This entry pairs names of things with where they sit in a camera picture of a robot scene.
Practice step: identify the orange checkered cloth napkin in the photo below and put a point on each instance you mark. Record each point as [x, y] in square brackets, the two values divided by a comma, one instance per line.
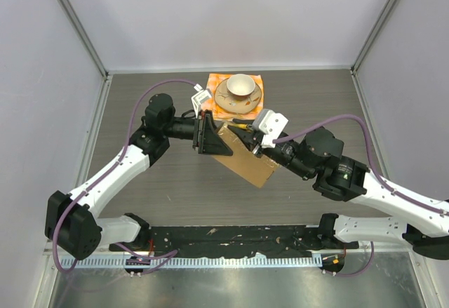
[218, 113]

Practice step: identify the slotted grey cable duct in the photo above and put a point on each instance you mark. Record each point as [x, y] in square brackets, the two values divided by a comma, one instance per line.
[124, 260]

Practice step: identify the white ceramic tea cup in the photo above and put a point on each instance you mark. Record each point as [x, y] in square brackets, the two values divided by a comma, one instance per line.
[240, 85]

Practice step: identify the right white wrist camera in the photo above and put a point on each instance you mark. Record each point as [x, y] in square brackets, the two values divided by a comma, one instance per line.
[271, 124]

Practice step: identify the beige floral saucer plate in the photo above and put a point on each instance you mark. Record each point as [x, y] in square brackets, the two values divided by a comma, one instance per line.
[236, 104]

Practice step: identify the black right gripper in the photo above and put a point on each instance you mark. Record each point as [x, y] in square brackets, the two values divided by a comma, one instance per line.
[251, 139]

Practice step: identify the brown cardboard express box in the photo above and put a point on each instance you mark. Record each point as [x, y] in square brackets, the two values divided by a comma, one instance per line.
[255, 170]

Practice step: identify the yellow utility knife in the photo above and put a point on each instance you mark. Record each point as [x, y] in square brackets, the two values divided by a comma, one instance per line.
[242, 122]

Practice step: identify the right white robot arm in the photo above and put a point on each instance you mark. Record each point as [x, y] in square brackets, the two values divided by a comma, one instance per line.
[411, 219]

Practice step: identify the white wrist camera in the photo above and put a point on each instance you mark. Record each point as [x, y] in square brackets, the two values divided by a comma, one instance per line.
[201, 95]
[271, 124]

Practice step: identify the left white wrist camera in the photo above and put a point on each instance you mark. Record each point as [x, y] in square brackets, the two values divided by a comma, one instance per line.
[201, 95]

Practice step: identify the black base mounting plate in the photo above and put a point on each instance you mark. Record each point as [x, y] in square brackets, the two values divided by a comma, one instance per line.
[235, 242]

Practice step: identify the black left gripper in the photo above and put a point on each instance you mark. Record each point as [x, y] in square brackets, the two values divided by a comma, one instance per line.
[206, 130]

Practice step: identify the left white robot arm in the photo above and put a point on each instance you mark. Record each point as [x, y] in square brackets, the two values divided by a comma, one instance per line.
[72, 220]

